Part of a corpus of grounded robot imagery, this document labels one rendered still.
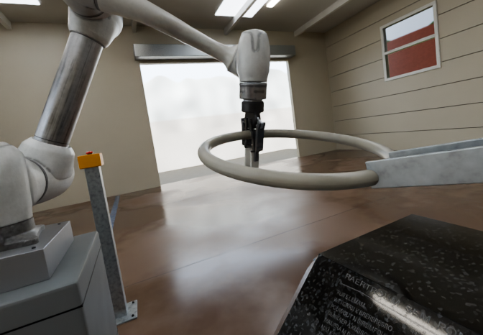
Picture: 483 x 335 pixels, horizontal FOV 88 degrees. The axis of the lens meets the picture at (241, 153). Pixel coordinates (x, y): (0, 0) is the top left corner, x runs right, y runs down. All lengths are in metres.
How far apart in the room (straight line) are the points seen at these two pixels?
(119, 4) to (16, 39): 6.56
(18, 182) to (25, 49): 6.50
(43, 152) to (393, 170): 0.96
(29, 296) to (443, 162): 0.83
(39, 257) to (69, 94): 0.51
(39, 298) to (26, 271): 0.08
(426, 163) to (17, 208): 0.92
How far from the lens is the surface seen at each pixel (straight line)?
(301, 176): 0.44
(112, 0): 0.89
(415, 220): 0.79
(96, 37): 1.04
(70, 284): 0.75
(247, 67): 0.80
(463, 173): 0.47
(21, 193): 0.89
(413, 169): 0.49
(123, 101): 6.82
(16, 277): 0.83
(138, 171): 6.75
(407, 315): 0.50
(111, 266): 1.94
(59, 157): 1.02
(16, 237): 0.89
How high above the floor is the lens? 1.09
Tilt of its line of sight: 5 degrees down
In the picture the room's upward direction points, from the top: 8 degrees counter-clockwise
